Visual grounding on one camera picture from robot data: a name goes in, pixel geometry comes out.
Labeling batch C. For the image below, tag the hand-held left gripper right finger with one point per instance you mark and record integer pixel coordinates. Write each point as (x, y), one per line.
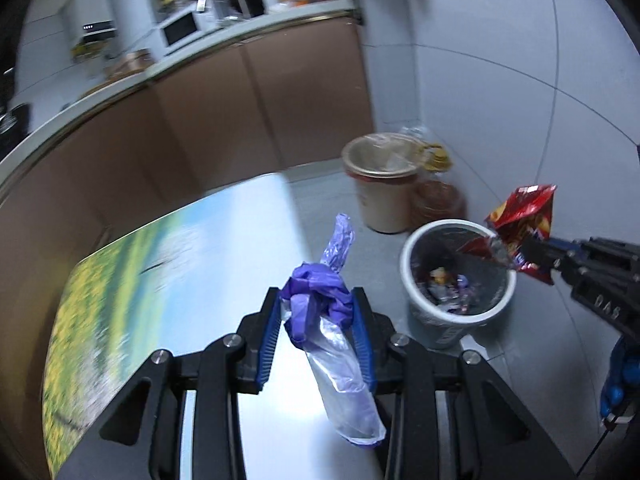
(362, 340)

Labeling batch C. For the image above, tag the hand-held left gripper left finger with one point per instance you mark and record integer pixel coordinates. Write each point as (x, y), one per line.
(265, 345)

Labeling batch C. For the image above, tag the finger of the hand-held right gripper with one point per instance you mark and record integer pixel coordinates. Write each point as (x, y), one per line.
(590, 249)
(540, 262)

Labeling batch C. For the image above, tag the clear plastic bag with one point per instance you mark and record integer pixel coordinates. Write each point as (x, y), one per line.
(340, 375)

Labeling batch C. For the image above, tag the red snack packet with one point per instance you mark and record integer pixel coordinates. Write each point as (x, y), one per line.
(525, 215)

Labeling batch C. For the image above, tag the purple rubber glove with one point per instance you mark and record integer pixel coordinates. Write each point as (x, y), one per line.
(320, 285)

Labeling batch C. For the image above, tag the white trash bin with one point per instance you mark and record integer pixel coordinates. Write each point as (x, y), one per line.
(440, 330)

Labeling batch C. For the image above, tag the person's right hand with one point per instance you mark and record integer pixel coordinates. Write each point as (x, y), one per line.
(622, 375)

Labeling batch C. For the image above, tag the purple wrapper in bin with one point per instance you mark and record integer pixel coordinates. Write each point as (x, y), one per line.
(463, 283)

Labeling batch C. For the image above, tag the yellow candy wrapper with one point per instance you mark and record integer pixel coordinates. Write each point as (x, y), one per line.
(440, 276)

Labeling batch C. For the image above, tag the cooking oil bottle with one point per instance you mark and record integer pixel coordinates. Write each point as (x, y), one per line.
(440, 200)

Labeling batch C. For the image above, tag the beige bucket with gold rim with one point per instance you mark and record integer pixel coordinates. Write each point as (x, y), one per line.
(382, 200)

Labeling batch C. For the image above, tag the brown kitchen counter cabinet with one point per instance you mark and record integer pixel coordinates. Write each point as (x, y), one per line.
(225, 110)

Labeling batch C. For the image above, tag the copper pot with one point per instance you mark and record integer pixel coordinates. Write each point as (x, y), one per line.
(130, 65)

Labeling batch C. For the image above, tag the white microwave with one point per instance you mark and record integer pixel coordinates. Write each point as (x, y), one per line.
(177, 32)

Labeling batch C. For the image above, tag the small white appliance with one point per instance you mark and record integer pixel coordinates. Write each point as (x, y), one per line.
(215, 15)

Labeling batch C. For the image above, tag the black wok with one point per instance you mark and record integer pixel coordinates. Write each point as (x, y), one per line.
(15, 117)

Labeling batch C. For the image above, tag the white appliance with display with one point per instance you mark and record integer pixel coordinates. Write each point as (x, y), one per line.
(90, 22)

